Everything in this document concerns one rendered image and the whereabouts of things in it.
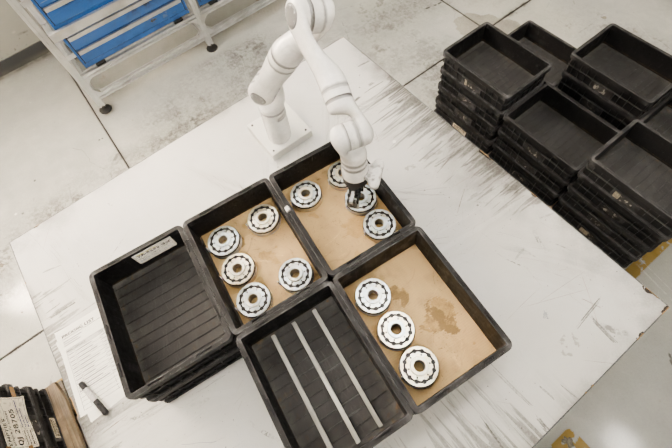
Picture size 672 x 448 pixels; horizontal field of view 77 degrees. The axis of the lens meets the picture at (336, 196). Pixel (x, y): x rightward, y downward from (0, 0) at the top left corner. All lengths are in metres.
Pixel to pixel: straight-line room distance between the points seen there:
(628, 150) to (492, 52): 0.76
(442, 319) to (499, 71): 1.37
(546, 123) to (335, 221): 1.26
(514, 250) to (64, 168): 2.60
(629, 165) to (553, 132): 0.35
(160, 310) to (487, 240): 1.07
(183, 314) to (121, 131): 1.89
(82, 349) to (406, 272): 1.07
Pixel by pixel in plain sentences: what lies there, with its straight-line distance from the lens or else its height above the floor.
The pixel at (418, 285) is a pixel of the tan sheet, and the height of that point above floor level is 0.83.
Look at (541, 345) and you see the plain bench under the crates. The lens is 1.47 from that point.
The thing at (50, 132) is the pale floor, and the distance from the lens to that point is 3.38.
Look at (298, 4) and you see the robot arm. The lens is 1.09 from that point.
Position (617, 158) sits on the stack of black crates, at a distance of 2.13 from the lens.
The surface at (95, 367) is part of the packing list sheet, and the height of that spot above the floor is 0.70.
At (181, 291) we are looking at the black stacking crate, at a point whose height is 0.83.
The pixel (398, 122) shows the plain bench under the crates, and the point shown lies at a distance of 1.74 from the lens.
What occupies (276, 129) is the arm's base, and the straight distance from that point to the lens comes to 1.60.
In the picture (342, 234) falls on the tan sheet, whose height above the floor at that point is 0.83.
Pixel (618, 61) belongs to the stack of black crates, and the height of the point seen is 0.49.
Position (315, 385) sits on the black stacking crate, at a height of 0.83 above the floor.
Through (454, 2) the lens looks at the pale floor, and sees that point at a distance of 3.43.
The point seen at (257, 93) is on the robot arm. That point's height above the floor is 1.05.
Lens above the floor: 2.07
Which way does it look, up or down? 61 degrees down
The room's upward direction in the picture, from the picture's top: 11 degrees counter-clockwise
